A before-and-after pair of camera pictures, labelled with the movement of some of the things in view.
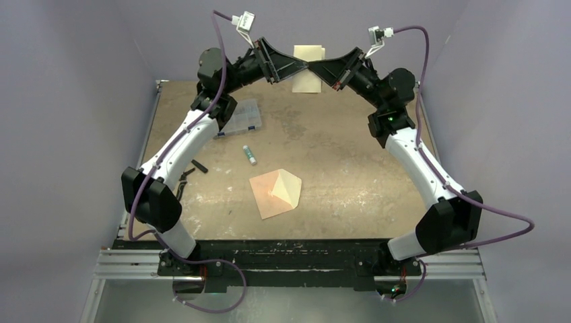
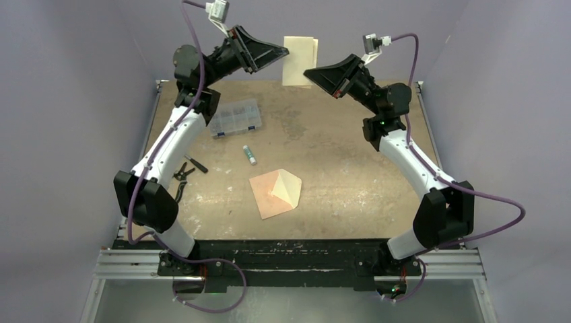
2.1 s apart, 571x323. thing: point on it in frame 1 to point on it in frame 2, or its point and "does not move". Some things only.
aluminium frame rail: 125,265 does not move
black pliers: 183,182 does not move
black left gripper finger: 277,75 to 258,55
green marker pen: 249,155 does not move
